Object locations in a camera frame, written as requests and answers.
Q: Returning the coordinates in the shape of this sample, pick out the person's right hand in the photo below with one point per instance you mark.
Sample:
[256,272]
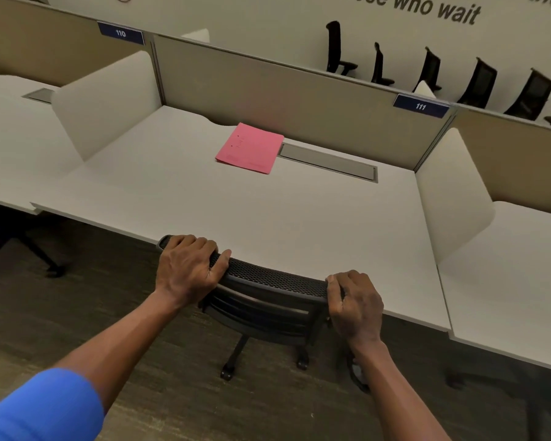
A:
[359,312]

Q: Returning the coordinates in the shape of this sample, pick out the person's left hand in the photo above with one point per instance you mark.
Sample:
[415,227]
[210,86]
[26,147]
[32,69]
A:
[183,275]

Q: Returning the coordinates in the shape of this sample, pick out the person's right thumb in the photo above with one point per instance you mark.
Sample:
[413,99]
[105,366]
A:
[334,296]

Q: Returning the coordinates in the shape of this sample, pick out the person's left thumb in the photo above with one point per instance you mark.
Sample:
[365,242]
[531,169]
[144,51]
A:
[221,266]

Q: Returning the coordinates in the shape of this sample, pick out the black mesh office chair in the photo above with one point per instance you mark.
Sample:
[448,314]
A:
[266,307]

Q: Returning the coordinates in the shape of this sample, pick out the person's left forearm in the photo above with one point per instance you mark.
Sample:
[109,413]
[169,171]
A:
[119,344]

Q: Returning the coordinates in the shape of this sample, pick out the person's right forearm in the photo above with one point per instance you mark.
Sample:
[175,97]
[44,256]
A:
[395,394]

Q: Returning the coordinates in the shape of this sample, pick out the pink paper folder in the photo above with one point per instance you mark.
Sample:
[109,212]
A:
[250,147]

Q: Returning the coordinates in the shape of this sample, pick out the white desk side divider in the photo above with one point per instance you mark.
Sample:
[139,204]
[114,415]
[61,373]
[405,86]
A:
[424,90]
[452,197]
[105,105]
[197,35]

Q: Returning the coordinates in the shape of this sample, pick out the beige partition panel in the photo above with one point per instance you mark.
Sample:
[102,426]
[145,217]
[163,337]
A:
[284,100]
[41,45]
[519,160]

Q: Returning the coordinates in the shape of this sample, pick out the blue number label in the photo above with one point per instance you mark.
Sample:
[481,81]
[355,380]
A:
[121,33]
[421,106]

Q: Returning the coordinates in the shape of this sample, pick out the black chair base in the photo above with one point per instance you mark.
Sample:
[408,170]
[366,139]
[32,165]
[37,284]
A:
[523,385]
[9,238]

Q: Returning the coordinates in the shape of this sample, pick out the blue shirt sleeve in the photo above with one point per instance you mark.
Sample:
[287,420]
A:
[41,408]

